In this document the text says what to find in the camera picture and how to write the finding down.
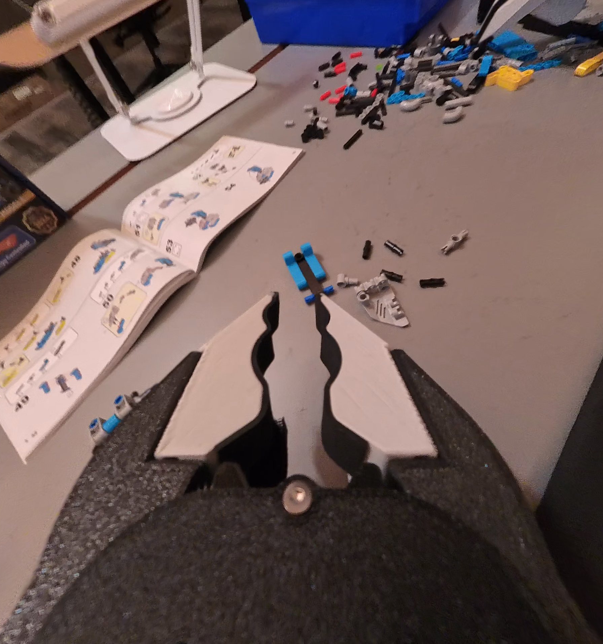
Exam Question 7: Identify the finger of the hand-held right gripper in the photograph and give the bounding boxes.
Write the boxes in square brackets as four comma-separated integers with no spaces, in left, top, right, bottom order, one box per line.
[474,0,545,46]
[532,0,587,27]

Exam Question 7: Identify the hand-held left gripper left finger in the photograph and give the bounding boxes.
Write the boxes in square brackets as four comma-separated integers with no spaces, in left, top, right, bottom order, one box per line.
[153,292,282,463]

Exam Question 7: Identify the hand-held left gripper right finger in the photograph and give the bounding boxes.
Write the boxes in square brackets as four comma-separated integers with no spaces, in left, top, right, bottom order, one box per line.
[314,294,439,477]

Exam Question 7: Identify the grey triangular panel piece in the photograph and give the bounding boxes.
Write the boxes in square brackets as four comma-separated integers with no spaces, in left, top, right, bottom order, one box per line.
[356,274,411,328]

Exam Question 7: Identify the pile of toy building pieces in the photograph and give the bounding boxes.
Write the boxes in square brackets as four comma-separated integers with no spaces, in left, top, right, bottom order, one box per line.
[284,28,596,152]

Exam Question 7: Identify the blue beam assembly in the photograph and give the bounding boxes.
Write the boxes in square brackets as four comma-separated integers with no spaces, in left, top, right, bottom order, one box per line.
[282,243,335,306]

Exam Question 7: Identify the white desk lamp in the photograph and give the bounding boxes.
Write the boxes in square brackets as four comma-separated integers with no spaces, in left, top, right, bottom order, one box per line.
[30,0,258,163]

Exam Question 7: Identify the yellow long toy piece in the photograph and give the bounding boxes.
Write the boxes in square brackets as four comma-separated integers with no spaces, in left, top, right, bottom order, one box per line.
[574,40,603,77]

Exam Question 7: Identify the grey blue axle assembly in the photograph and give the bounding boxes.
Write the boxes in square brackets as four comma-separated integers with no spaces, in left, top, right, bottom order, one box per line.
[89,394,152,444]

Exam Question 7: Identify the instruction booklet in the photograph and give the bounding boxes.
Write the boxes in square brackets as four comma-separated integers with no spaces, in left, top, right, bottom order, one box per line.
[0,135,305,464]

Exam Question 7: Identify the blue plastic bin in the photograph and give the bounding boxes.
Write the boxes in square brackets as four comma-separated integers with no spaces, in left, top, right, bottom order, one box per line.
[243,0,450,47]

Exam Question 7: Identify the dark blue toy box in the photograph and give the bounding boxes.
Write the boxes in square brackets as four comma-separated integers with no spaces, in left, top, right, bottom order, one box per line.
[0,130,69,291]

